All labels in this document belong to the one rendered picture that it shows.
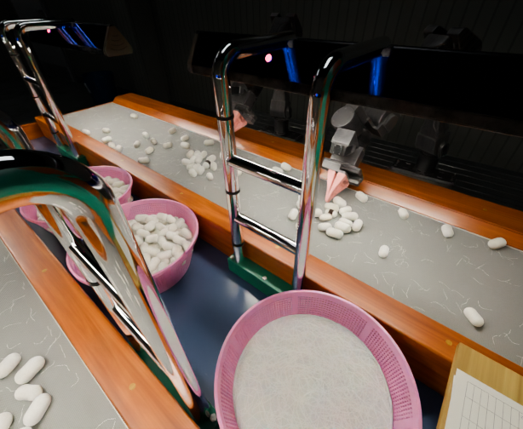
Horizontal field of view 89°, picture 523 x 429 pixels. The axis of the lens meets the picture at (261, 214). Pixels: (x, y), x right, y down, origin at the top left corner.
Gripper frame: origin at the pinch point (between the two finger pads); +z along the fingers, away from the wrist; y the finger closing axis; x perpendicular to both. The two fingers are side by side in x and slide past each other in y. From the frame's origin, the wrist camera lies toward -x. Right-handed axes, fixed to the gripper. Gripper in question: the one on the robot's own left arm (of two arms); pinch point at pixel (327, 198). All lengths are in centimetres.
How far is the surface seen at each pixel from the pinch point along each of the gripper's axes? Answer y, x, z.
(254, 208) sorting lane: -14.0, -7.3, 10.9
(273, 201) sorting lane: -11.8, -3.7, 6.8
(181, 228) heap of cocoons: -23.8, -16.8, 23.7
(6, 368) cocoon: -17, -42, 49
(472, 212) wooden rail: 29.6, 9.0, -11.5
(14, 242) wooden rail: -45, -37, 42
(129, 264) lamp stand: 10, -55, 20
